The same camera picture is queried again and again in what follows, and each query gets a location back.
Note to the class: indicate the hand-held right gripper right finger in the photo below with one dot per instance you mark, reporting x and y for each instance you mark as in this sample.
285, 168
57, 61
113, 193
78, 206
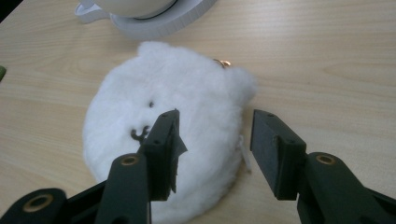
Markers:
281, 155

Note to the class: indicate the green object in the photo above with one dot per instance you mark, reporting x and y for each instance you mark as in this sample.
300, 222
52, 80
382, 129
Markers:
2, 73

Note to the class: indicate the white rounded appliance body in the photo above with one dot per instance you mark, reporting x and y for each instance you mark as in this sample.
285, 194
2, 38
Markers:
137, 7

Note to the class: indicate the white round appliance base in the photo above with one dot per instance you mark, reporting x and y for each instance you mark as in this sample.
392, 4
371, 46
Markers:
162, 23

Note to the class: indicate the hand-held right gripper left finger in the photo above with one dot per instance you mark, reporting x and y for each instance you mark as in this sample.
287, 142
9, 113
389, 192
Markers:
158, 155

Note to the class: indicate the white fluffy bear coin purse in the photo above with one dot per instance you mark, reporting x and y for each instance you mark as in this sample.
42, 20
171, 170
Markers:
186, 102

